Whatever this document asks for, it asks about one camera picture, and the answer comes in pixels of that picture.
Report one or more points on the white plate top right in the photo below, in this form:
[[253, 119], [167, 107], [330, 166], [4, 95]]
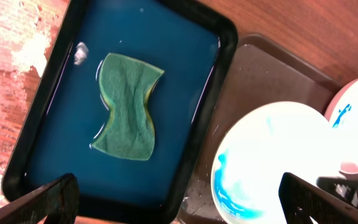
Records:
[[342, 115]]

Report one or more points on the green scrubbing sponge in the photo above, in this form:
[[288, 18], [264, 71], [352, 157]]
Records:
[[125, 85]]

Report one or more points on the dark brown serving tray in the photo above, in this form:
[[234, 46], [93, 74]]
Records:
[[261, 72]]

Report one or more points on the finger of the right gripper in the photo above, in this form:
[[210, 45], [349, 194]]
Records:
[[343, 189]]

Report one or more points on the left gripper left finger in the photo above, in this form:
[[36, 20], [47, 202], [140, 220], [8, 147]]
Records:
[[55, 202]]

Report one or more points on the black tray with blue water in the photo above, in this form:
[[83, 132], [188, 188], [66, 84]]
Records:
[[192, 43]]

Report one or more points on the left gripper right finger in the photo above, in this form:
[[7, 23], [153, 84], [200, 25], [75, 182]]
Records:
[[303, 202]]

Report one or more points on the white plate blue stain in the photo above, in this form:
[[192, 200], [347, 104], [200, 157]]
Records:
[[273, 139]]

